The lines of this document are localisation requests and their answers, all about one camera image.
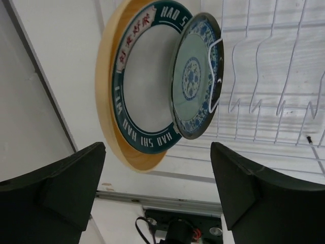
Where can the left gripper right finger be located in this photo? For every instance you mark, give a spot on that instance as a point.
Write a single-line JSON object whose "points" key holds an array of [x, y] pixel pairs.
{"points": [[261, 205]]}

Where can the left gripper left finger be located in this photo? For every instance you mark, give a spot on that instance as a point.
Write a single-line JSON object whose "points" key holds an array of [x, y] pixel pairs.
{"points": [[52, 204]]}

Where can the blue floral green plate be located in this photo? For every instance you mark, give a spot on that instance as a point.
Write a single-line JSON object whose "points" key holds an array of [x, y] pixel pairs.
{"points": [[196, 74]]}

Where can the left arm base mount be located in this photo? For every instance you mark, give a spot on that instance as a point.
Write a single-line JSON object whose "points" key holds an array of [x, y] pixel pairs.
{"points": [[177, 227]]}

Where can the white wire dish rack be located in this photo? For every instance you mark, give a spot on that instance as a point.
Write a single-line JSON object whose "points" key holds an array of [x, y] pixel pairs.
{"points": [[271, 108]]}

